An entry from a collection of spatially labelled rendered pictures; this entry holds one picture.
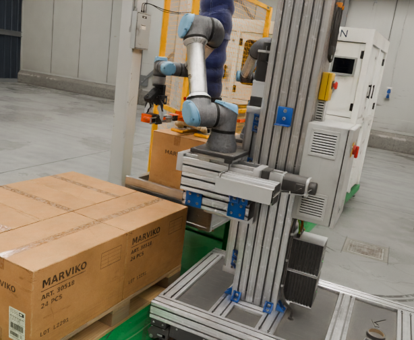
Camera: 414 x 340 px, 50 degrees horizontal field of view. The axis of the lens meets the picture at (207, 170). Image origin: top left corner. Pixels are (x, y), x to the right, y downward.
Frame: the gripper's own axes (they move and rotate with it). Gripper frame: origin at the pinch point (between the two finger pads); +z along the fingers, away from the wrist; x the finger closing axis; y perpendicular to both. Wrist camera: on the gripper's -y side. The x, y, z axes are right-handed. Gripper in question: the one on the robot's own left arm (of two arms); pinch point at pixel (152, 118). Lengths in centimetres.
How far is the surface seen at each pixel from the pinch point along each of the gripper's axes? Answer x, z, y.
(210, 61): -5, -37, 51
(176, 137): 1.8, 14.7, 31.8
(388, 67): -3, -79, 909
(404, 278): -148, 108, 152
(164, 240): -20, 70, -3
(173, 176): 1, 41, 32
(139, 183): 23, 50, 24
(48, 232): 5, 53, -69
